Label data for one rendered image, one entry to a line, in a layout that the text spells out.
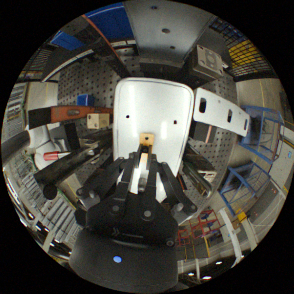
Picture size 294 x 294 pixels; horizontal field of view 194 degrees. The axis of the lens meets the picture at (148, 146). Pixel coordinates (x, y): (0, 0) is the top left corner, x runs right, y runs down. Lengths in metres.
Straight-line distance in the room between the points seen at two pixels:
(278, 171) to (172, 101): 7.97
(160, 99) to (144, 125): 0.08
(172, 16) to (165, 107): 0.21
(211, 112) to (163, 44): 0.22
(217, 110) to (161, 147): 0.21
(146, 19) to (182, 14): 0.06
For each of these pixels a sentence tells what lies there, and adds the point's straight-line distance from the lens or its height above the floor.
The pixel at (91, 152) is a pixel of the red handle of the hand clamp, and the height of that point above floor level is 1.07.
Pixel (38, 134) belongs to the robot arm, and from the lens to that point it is 0.70.
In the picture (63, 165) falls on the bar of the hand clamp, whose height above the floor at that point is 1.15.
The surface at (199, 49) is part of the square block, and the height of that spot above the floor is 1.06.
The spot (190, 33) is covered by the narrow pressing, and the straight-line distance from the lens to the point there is 0.21.
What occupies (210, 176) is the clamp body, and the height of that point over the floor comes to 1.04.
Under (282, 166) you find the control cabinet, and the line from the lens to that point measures 7.92.
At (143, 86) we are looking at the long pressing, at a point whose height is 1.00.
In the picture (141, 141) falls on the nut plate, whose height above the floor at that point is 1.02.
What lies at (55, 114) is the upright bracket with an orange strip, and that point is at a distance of 0.18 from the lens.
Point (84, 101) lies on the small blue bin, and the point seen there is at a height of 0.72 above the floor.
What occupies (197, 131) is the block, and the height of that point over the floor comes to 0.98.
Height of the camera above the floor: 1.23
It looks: 69 degrees down
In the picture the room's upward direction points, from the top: 173 degrees counter-clockwise
